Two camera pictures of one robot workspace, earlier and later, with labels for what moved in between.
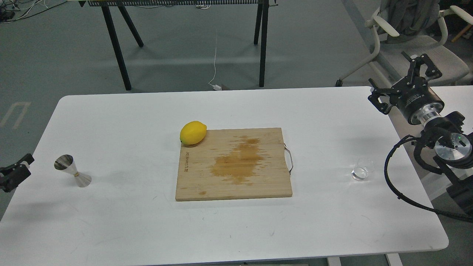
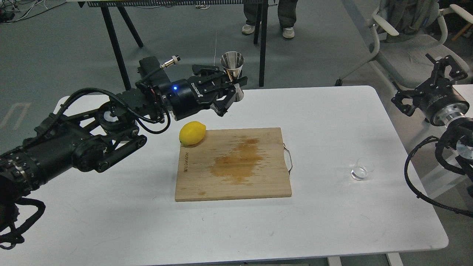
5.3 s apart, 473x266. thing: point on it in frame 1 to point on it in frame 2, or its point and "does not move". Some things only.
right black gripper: [416, 101] to [436, 99]
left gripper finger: [11, 176] to [184, 97]
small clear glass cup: [364, 167] does not move
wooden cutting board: [234, 163] does not move
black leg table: [121, 4] does not move
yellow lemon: [193, 132] does not move
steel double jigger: [67, 163] to [232, 61]
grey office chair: [418, 27] does not move
